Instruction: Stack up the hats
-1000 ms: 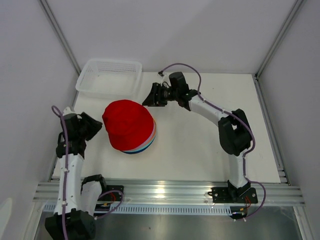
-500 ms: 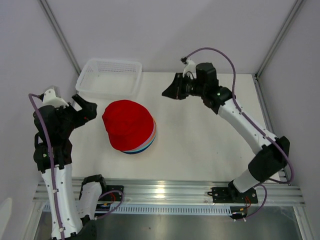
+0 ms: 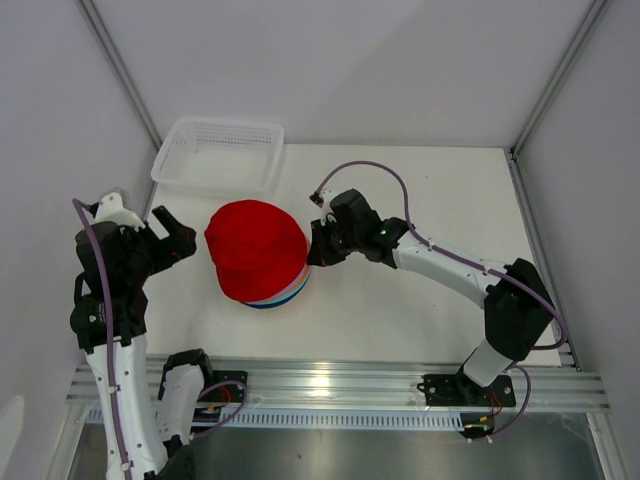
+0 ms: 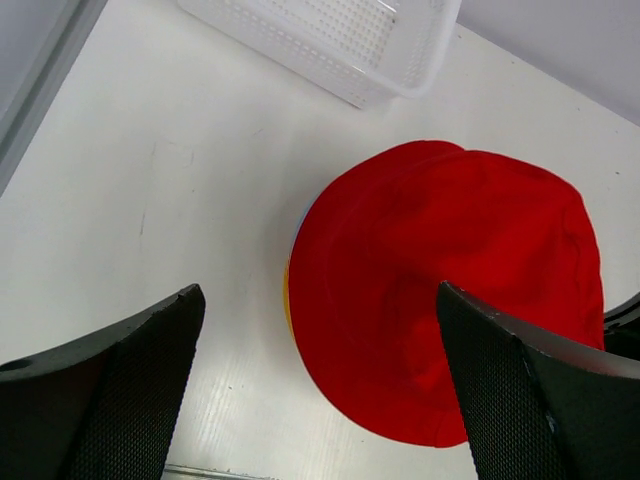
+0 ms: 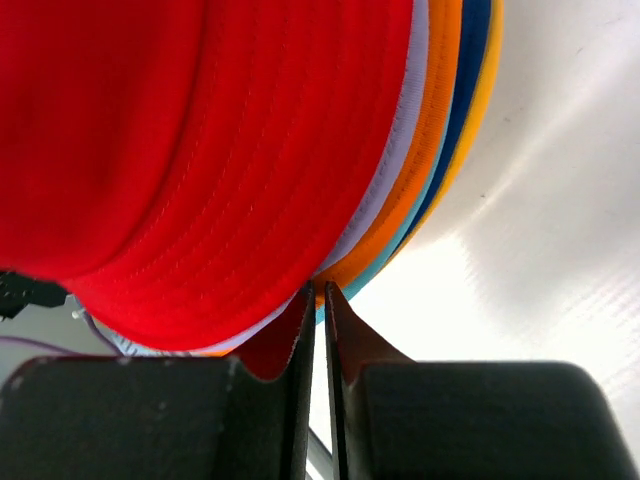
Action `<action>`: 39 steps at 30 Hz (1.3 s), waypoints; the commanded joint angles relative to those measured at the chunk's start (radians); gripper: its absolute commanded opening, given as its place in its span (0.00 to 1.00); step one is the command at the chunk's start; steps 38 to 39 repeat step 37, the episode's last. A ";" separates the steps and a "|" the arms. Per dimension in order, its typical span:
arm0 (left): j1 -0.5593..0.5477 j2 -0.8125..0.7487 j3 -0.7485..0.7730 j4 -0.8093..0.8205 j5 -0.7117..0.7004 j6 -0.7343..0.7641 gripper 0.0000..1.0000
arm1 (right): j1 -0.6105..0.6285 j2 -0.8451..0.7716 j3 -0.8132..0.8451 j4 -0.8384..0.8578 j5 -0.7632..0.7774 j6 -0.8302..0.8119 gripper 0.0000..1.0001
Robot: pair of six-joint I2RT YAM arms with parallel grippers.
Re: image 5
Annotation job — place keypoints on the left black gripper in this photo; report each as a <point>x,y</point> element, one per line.
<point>17,292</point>

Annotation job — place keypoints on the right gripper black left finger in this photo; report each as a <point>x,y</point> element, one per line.
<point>240,416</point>

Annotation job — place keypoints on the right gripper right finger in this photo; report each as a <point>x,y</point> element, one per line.
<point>396,418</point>

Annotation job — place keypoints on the teal bucket hat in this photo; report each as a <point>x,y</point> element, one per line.
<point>400,240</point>

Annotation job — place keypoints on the red bucket hat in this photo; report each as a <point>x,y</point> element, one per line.
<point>107,158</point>

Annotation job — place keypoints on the yellow bucket hat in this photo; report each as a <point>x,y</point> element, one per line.
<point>477,110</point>

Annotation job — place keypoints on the orange bucket hat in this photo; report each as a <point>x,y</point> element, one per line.
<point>328,120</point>

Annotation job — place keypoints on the lavender bucket hat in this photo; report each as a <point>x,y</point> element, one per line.
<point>395,152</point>

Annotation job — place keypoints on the dark blue bucket hat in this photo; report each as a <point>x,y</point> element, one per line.
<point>476,16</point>

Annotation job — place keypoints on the black wire hat stand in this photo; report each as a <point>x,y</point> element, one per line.
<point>319,463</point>

